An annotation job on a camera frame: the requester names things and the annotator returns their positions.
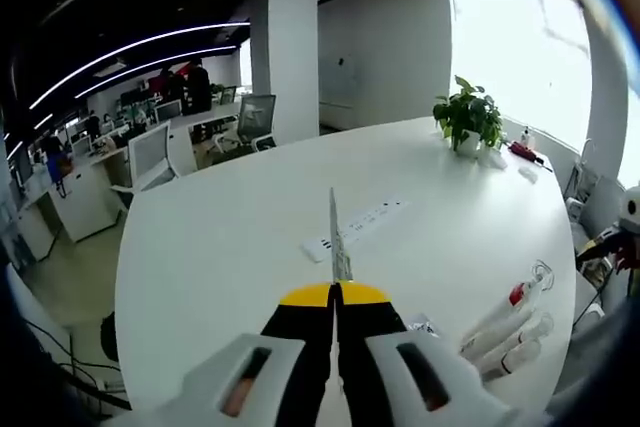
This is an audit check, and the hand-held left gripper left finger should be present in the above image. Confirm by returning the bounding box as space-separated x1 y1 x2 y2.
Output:
107 282 335 427

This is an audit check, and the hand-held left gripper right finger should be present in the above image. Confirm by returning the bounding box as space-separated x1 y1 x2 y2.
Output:
337 282 545 427

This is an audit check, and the gold foil packet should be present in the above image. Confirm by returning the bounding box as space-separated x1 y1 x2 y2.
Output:
327 186 355 283

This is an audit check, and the small white skincare bottle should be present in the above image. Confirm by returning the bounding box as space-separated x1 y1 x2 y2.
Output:
467 310 556 366

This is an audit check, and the white skincare bottle red collar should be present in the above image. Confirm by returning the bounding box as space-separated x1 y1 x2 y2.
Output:
459 259 557 351

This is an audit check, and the person's dark clothing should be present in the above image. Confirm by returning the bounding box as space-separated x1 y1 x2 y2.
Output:
544 266 640 427

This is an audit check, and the white power strip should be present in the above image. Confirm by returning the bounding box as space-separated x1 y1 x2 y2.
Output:
301 198 412 264

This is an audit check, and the red tool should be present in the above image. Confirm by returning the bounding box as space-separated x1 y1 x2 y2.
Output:
507 140 545 167

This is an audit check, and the potted green plant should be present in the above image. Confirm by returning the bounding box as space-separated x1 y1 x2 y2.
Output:
432 75 505 153

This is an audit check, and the black bag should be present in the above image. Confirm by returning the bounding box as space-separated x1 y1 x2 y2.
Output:
99 310 121 364

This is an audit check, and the grey mesh office chair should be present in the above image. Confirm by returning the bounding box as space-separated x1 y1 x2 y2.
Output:
233 93 278 152

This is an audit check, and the white backed office chair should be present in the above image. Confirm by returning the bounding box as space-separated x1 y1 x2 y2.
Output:
110 119 180 194

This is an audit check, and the white desk cabinet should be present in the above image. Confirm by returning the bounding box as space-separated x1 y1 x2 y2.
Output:
49 151 127 244

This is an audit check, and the ceiling light strip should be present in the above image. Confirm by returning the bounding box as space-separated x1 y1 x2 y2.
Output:
73 44 237 98
28 21 252 111

